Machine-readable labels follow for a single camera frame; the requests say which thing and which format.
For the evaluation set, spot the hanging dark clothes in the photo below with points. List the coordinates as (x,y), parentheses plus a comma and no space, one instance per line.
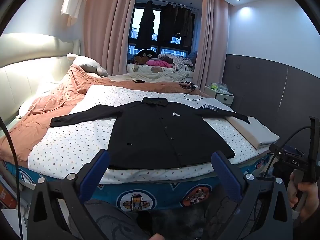
(176,25)

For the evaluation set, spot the floral patterned cloth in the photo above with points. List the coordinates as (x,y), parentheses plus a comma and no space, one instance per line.
(180,62)

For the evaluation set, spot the small black item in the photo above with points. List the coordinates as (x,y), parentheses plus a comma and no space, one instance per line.
(138,81)

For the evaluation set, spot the black device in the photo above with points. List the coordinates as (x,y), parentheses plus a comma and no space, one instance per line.
(186,84)

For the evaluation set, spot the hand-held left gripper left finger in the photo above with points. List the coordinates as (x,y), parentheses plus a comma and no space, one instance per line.
(96,170)

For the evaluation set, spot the cream padded headboard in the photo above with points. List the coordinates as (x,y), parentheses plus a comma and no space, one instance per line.
(20,80)

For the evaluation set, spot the white floral blanket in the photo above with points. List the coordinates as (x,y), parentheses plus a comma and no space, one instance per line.
(75,145)

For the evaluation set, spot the green item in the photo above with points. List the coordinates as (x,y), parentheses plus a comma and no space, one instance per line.
(213,86)

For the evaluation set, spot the orange duvet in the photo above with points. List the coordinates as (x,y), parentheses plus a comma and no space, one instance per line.
(50,100)

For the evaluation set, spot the person's right hand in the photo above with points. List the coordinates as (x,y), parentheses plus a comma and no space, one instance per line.
(306,200)

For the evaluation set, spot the clear plastic wrapper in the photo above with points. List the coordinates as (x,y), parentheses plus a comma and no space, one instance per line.
(223,86)

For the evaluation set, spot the black long-sleeved shirt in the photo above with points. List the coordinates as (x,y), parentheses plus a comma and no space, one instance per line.
(155,135)

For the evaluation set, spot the white nightstand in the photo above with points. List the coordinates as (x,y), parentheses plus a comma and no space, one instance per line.
(222,97)

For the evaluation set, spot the hanging white garment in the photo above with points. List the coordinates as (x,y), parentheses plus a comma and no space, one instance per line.
(72,0)

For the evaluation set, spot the pink cloth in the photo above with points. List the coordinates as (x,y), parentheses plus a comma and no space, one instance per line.
(156,63)

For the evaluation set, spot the beige folded cushion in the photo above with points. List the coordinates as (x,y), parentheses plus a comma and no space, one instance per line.
(257,135)

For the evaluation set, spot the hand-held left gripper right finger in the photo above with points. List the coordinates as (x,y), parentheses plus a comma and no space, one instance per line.
(226,173)

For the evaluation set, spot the pink curtain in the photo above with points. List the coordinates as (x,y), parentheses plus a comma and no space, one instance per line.
(107,30)
(212,42)

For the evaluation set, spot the hanging dark coat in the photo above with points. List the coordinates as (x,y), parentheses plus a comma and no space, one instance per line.
(145,25)

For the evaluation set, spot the pile of clothes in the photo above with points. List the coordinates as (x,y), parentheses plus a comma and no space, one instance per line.
(160,73)

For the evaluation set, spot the black plush toy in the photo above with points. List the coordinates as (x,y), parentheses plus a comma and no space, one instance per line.
(146,55)

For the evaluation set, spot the orange box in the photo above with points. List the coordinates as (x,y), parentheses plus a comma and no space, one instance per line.
(6,197)

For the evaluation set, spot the white pillow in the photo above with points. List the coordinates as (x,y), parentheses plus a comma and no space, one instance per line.
(87,65)

